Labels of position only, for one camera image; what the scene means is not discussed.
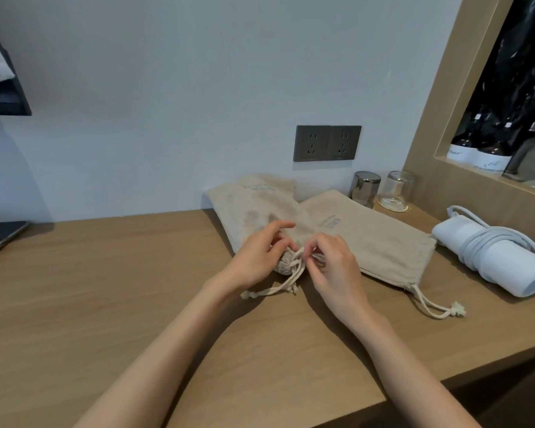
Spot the person's left hand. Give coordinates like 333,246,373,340
218,220,300,292

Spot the person's right hand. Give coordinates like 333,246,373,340
302,232,375,328

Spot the beige drawstring bag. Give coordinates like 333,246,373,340
203,175,326,301
296,189,467,320

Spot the white hair dryer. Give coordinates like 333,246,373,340
431,218,535,298

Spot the person's right forearm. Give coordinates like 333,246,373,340
347,307,482,428

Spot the person's left forearm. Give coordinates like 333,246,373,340
73,276,246,428

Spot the black plastic bag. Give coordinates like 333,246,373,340
463,0,535,143

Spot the round gold-rimmed coaster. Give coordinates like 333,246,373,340
374,200,411,213

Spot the grey smoked glass cup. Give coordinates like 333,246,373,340
348,171,382,209

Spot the clear glass cup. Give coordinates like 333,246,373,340
376,170,416,213

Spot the dark faucet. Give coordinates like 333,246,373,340
501,119,535,181

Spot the black smartphone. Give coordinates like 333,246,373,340
0,221,30,263

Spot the black television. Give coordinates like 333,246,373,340
0,0,33,117

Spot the wooden niche frame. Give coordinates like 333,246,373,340
402,0,535,259

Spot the dark grey wall socket panel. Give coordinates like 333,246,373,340
293,125,363,163

